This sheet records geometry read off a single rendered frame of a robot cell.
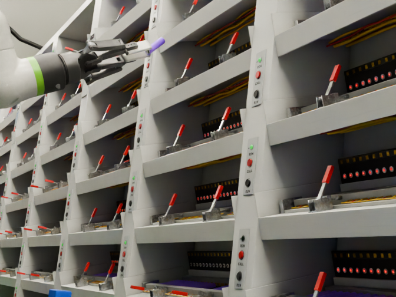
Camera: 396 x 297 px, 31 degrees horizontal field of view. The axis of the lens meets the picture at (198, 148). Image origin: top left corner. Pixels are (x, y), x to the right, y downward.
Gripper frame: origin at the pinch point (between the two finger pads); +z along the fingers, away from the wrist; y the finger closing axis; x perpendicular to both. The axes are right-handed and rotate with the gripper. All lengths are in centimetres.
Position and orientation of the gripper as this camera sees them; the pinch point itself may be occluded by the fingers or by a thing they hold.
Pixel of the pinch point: (136, 50)
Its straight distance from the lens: 179.1
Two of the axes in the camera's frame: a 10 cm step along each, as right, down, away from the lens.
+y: -1.8, 6.3, 7.5
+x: 4.9, 7.2, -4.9
